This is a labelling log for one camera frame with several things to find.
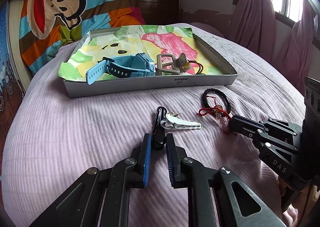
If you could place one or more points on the pink pillow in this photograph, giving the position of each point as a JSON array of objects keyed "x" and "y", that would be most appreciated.
[{"x": 208, "y": 28}]

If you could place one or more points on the silver alligator hair clip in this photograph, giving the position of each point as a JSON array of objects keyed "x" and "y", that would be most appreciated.
[{"x": 180, "y": 123}]

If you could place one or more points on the light blue smart watch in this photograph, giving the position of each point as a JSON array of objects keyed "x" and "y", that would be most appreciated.
[{"x": 129, "y": 66}]

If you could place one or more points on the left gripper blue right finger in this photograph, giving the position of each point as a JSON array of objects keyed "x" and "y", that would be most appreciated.
[{"x": 216, "y": 197}]

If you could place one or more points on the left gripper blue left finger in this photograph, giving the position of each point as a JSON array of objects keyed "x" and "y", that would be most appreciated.
[{"x": 101, "y": 197}]

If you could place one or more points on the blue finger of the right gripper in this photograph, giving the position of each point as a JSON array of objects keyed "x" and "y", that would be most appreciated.
[
  {"x": 278, "y": 128},
  {"x": 256, "y": 131}
]

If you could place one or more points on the pink striped bed cover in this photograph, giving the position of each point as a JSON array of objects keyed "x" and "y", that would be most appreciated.
[{"x": 53, "y": 139}]

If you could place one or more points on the black hair clip with charm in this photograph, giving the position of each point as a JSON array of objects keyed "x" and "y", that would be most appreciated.
[{"x": 158, "y": 134}]

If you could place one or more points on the striped monkey cartoon sheet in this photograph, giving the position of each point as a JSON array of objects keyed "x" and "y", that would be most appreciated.
[{"x": 46, "y": 25}]

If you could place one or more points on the colourful painted paper liner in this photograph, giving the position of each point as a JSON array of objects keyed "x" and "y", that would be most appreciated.
[{"x": 130, "y": 40}]

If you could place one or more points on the grey tray box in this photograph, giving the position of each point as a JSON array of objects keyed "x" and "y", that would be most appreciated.
[{"x": 107, "y": 84}]

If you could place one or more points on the person's right hand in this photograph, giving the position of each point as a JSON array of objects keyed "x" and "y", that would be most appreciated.
[{"x": 305, "y": 201}]

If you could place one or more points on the pink curtain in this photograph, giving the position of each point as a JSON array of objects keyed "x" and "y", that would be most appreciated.
[{"x": 253, "y": 26}]

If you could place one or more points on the beige hair claw clip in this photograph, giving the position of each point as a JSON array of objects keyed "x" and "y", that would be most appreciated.
[{"x": 176, "y": 66}]

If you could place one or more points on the brown hair tie yellow bead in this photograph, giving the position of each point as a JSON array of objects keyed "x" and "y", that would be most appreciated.
[{"x": 193, "y": 66}]

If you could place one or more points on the dark wooden headboard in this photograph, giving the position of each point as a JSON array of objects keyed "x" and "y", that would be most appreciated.
[{"x": 160, "y": 12}]

